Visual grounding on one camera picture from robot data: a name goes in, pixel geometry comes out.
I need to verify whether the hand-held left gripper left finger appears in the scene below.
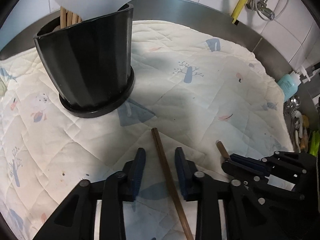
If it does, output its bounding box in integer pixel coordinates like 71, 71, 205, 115
32, 148, 146, 240

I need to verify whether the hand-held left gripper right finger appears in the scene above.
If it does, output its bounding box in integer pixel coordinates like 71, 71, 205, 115
174, 147, 287, 240

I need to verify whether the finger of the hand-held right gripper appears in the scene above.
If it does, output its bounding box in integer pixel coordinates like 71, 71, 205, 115
228, 153, 270, 167
222, 160, 271, 181

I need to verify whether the black utensil holder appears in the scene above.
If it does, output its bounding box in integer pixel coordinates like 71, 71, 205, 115
33, 3, 135, 119

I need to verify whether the green plastic item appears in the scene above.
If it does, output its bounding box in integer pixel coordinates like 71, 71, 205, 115
308, 129, 320, 156

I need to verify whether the white quilted printed cloth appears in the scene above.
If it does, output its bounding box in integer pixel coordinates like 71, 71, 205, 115
0, 19, 296, 240

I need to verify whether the blue pump bottle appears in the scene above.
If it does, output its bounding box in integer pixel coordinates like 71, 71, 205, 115
276, 65, 320, 103

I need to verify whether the plain metal valve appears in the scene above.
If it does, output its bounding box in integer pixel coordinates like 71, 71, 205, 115
246, 0, 276, 20

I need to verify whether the white handled utensil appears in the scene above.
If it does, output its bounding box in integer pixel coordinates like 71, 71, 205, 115
294, 111, 310, 152

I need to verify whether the metal braided hose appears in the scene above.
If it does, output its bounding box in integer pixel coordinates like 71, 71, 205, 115
254, 0, 293, 21

